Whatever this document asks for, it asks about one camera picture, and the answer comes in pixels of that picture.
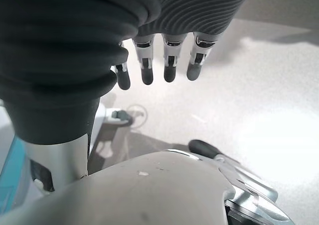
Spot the thin grey floor cable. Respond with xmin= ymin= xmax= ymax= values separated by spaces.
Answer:
xmin=126 ymin=104 xmax=148 ymax=130

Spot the right silver robot leg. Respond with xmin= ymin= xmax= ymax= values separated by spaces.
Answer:
xmin=0 ymin=139 xmax=294 ymax=225

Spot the right robot hand dark palm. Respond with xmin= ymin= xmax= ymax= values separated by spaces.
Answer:
xmin=0 ymin=0 xmax=253 ymax=192

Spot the grey cart caster wheel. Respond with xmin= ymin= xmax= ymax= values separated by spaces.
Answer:
xmin=111 ymin=110 xmax=134 ymax=126

